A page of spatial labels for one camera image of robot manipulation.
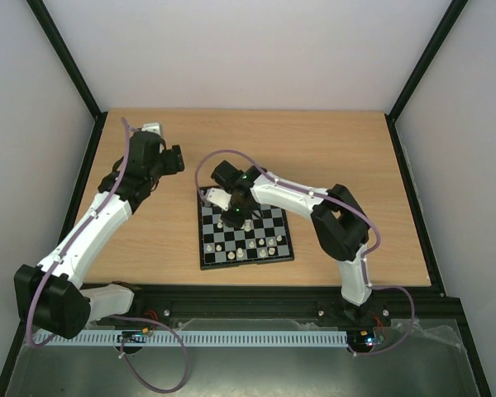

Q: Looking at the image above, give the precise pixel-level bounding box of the black magnetic chess board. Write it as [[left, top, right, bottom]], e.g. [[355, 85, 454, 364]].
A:
[[198, 199, 294, 270]]

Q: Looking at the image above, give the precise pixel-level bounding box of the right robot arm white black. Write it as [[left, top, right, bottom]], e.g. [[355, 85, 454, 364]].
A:
[[205, 160, 373, 324]]

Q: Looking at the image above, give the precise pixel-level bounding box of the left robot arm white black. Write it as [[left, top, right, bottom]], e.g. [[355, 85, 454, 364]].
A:
[[14, 122, 184, 344]]

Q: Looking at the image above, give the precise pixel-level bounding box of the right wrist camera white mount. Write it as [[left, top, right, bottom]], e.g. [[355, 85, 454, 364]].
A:
[[204, 188, 231, 211]]

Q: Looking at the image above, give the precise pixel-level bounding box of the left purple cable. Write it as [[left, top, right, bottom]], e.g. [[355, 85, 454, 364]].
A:
[[24, 117, 189, 394]]

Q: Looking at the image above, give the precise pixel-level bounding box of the purple cable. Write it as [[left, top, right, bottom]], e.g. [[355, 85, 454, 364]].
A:
[[193, 149, 417, 357], [24, 117, 189, 394]]

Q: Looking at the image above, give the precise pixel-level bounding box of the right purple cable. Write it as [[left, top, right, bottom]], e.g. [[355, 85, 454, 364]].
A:
[[193, 149, 417, 357]]

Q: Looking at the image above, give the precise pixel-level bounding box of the light blue slotted cable duct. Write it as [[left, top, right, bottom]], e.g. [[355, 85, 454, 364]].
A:
[[48, 329, 348, 348]]

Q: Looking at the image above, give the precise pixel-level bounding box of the left frame post black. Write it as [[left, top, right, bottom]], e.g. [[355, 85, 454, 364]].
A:
[[26, 0, 107, 121]]

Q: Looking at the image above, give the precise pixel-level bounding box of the frame post black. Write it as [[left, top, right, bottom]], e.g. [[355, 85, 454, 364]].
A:
[[387, 0, 469, 121], [26, 0, 107, 121]]

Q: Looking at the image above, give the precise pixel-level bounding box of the black aluminium frame rail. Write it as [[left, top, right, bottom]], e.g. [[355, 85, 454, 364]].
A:
[[24, 283, 464, 328]]

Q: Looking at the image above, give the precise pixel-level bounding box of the right frame post black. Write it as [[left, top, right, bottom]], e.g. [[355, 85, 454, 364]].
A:
[[387, 0, 469, 121]]

